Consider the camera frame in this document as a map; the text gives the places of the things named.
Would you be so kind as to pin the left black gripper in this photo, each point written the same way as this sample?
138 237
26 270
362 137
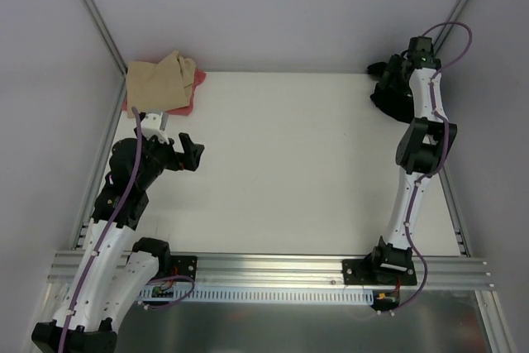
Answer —
182 158

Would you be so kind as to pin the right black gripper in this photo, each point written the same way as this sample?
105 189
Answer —
388 91

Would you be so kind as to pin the black t shirt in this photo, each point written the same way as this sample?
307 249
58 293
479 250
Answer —
397 106

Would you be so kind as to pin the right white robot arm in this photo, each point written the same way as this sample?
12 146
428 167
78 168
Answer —
420 155

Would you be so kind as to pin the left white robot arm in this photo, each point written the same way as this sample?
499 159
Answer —
114 269

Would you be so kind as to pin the beige folded t shirt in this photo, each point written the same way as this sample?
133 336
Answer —
174 58

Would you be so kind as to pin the red folded t shirt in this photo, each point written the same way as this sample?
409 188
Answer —
163 89

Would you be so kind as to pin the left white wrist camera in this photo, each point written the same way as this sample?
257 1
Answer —
153 125

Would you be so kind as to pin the left side aluminium rail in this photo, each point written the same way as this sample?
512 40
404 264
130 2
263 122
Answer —
96 176

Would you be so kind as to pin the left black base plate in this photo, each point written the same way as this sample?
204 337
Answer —
183 265

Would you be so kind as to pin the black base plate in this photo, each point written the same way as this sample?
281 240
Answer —
183 265
361 272

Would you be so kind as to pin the front aluminium rail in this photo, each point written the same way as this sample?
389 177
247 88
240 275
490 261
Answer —
326 271

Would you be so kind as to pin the white slotted cable duct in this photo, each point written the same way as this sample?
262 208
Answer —
334 295

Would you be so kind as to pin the left aluminium frame post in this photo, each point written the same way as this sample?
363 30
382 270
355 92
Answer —
101 27

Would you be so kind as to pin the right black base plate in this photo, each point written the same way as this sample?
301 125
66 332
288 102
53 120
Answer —
361 272

